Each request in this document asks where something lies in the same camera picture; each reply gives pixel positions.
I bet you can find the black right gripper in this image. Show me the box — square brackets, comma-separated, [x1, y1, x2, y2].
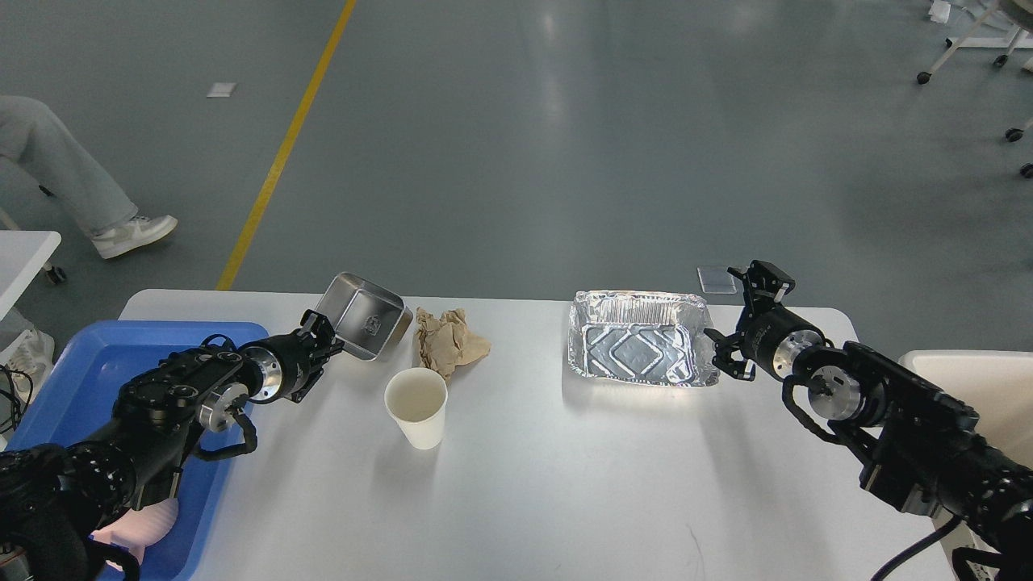
[705, 259, 826, 383]

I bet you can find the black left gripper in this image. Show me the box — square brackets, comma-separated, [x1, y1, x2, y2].
[240, 309, 345, 404]

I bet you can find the stainless steel rectangular tray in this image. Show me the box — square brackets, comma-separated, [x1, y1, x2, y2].
[315, 272, 413, 361]

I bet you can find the pink plastic mug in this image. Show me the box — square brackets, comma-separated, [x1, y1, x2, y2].
[90, 499, 178, 565]

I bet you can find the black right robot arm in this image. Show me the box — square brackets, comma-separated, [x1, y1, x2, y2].
[705, 259, 1032, 580]

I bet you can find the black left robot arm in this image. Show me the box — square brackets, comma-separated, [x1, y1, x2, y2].
[1, 310, 345, 580]

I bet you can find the aluminium foil tray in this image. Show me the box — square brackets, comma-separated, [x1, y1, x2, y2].
[567, 291, 721, 387]

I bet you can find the white paper cup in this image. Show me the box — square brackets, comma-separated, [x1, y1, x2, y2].
[384, 367, 449, 451]

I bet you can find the crumpled brown paper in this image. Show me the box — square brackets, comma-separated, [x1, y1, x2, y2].
[414, 307, 493, 385]

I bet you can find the white bin right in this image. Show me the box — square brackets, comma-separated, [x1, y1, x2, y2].
[896, 350, 1033, 565]

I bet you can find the black wheeled chair base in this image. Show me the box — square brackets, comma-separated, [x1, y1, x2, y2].
[1005, 117, 1033, 179]

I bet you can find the person in white clothes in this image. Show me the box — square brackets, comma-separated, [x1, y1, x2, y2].
[1, 95, 178, 259]

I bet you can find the white wheeled cart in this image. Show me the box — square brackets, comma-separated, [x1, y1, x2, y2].
[915, 1, 1032, 86]

